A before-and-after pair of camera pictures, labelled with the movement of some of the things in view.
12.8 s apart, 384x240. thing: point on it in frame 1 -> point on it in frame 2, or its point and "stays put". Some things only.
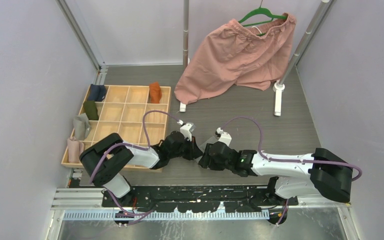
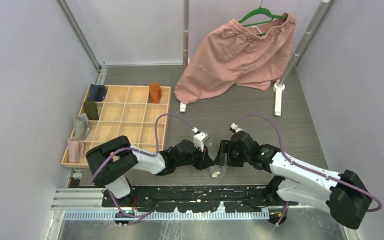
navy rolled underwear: (97, 92) stays put
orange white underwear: (155, 94) stays put
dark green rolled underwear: (91, 110) stays put
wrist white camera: (224, 137) -> (235, 127)
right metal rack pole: (279, 87) stays put
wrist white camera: (186, 129) -> (199, 138)
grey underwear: (214, 139) -> (216, 170)
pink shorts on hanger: (236, 54) stays put
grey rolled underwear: (82, 125) stays put
